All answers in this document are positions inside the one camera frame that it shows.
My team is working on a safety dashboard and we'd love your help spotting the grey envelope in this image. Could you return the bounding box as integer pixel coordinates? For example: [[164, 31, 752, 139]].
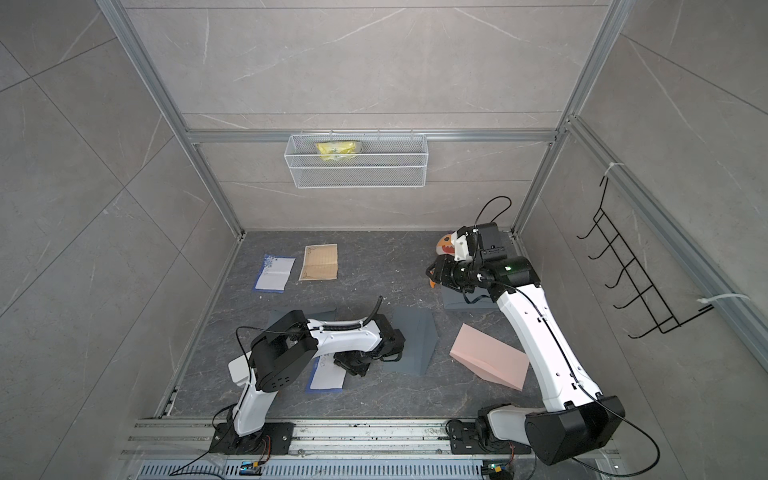
[[382, 306, 438, 376], [266, 307, 337, 328], [441, 286, 497, 311]]

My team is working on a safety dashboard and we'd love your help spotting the pink envelope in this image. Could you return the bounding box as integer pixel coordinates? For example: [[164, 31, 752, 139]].
[[450, 324, 530, 391]]

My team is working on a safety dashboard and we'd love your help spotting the cream letter paper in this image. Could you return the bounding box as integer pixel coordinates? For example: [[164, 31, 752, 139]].
[[299, 244, 338, 281]]

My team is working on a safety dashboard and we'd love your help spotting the blue bordered letter paper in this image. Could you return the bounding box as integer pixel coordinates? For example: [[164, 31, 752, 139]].
[[253, 254, 295, 293]]

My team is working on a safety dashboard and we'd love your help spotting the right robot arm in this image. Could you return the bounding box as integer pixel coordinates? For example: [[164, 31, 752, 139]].
[[426, 220, 628, 466]]

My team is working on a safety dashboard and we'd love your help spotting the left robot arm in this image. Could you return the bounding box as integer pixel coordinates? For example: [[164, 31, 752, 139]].
[[213, 297, 405, 447]]

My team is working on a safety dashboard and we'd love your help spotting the orange shark plush toy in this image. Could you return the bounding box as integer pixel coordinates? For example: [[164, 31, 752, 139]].
[[436, 234, 455, 256]]

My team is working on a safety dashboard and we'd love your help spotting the white rectangular box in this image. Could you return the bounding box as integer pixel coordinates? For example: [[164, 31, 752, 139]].
[[228, 354, 252, 387]]

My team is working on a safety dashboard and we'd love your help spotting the yellow packet in basket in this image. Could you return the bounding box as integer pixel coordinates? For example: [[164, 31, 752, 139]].
[[315, 140, 363, 162]]

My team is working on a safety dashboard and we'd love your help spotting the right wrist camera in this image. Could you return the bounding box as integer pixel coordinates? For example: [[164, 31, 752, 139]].
[[451, 226, 478, 261]]

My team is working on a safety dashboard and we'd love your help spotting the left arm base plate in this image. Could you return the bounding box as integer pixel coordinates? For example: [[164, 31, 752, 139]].
[[208, 422, 295, 455]]

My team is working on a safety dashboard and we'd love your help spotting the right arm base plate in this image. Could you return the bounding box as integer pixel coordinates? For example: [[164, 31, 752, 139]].
[[444, 419, 532, 455]]

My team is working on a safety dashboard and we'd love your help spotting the white wire mesh basket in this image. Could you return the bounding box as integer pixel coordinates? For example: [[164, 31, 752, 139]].
[[284, 133, 429, 189]]

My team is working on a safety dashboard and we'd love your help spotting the black wire hook rack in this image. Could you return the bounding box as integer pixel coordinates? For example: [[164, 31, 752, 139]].
[[577, 177, 714, 340]]

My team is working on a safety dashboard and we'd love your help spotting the aluminium rail base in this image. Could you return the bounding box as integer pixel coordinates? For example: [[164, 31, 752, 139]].
[[107, 418, 625, 479]]

